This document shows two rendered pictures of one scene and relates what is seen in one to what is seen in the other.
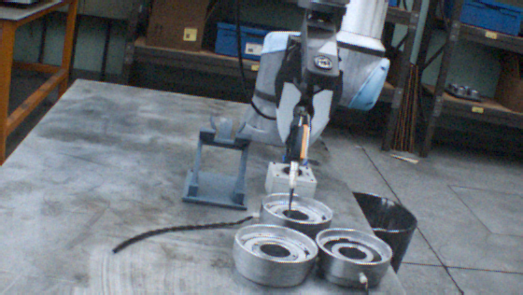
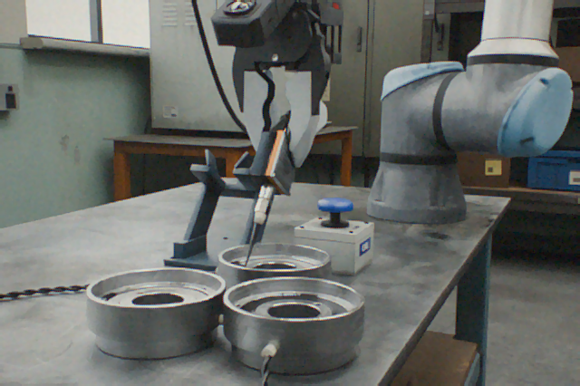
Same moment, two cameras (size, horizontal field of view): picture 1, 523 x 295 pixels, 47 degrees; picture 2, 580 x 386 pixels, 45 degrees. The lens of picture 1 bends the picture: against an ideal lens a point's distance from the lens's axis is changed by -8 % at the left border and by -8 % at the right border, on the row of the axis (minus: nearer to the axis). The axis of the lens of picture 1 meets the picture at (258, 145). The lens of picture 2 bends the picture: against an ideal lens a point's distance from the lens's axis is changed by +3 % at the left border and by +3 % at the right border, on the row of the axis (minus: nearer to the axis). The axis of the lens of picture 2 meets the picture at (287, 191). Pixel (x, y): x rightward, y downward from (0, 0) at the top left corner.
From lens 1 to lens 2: 0.56 m
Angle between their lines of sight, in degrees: 31
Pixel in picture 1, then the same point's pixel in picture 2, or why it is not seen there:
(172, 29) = (469, 163)
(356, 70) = (497, 92)
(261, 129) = (383, 201)
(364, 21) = (507, 15)
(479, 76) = not seen: outside the picture
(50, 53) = not seen: hidden behind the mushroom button
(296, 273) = (146, 329)
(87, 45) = not seen: hidden behind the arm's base
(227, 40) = (543, 170)
